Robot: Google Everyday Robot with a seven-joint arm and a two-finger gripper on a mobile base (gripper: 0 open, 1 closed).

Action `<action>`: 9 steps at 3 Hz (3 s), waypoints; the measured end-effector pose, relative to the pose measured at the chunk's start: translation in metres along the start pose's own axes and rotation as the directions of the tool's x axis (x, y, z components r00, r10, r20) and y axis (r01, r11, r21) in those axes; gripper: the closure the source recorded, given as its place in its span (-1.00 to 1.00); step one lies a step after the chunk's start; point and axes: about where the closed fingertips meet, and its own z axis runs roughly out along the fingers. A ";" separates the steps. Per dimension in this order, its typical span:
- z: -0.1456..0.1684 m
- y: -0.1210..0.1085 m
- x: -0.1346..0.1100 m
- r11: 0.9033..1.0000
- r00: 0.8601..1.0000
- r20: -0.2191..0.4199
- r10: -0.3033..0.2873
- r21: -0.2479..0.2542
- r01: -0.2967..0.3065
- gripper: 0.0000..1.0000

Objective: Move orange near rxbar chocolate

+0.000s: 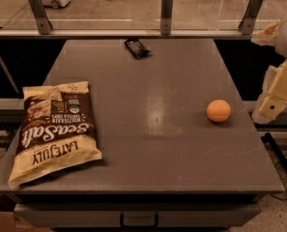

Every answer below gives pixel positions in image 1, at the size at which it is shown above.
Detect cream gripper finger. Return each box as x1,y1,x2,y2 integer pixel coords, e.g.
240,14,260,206
251,19,280,46
251,94,287,124

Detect orange fruit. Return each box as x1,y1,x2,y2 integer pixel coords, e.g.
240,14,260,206
206,100,231,123

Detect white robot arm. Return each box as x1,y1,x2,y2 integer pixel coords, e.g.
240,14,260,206
251,13,287,124

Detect black rxbar chocolate wrapper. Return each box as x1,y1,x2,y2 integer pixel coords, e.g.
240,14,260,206
124,38,150,59

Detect black stand leg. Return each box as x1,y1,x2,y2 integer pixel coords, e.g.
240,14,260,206
261,132,287,173

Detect Late July chips bag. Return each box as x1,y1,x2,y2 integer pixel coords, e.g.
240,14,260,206
8,81,101,188

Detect cardboard box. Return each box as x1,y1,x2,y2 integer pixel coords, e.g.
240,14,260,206
0,194,50,232

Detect right metal bracket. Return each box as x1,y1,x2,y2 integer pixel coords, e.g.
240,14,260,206
238,0,264,35

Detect metal bracket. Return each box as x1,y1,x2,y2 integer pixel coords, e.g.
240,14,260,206
238,0,264,35
28,0,52,35
160,0,173,35

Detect middle metal bracket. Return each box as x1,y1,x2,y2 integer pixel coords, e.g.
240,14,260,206
160,0,173,35

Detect table drawer with handle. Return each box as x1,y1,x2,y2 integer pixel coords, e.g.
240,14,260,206
14,204,260,229

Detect left metal bracket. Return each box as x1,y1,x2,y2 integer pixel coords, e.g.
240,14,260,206
28,0,52,35

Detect white rail ledge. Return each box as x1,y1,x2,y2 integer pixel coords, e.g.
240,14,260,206
0,29,251,39

